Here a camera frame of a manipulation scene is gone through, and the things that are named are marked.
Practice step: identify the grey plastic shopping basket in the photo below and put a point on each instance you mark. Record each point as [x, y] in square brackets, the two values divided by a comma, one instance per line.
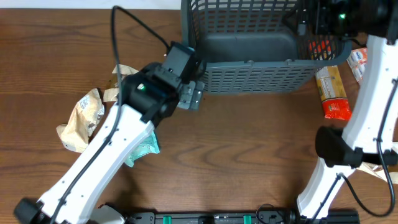
[255, 46]

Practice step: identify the brown snack bag with barcode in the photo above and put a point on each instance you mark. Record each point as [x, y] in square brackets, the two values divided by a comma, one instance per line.
[86, 116]

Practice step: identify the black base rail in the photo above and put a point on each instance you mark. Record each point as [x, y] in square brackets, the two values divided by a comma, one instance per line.
[272, 216]

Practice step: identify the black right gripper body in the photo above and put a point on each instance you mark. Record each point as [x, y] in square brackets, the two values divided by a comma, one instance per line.
[308, 23]

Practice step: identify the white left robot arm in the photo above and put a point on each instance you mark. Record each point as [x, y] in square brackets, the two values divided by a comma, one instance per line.
[146, 98]

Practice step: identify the teal wrapped snack packet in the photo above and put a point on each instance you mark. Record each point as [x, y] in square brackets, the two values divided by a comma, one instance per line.
[148, 146]

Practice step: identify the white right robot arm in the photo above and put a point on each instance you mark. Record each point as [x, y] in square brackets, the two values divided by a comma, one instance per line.
[368, 135]

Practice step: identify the orange spaghetti packet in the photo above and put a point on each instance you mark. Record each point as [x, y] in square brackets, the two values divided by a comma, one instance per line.
[332, 93]

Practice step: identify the beige brown snack bag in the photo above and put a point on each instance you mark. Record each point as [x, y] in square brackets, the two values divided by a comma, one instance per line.
[373, 168]

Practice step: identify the multicolour tissue pack strip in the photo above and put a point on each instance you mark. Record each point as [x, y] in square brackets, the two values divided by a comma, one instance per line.
[357, 61]

